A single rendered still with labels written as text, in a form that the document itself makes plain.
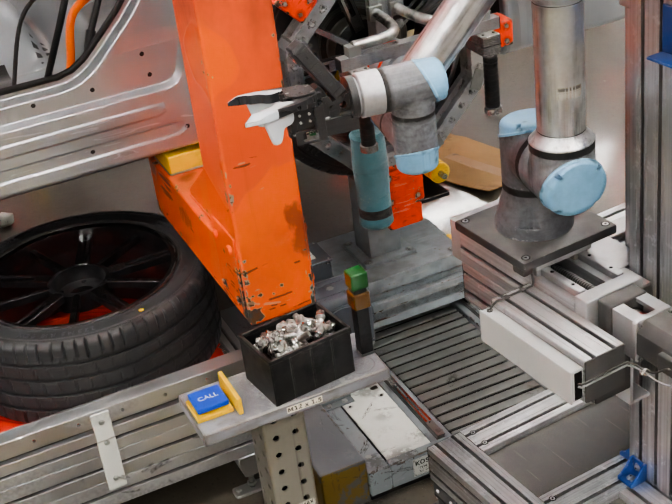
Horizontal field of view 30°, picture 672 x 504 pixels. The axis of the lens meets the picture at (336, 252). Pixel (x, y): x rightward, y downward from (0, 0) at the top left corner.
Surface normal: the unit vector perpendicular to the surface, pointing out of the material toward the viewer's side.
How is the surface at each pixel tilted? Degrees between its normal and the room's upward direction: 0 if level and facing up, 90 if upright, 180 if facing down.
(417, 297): 90
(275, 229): 90
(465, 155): 2
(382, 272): 0
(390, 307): 90
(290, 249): 90
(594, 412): 0
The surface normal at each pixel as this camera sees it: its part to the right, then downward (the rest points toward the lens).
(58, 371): 0.01, 0.50
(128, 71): 0.42, 0.41
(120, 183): -0.11, -0.86
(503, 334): -0.85, 0.34
